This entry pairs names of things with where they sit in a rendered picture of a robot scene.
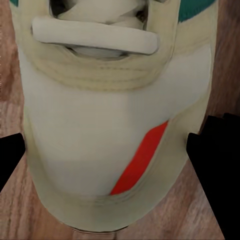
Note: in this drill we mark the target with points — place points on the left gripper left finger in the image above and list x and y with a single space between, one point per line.
12 149

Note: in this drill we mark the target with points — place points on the gym shoe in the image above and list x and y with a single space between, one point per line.
112 89

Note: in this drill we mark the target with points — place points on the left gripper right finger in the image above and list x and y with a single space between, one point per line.
218 171

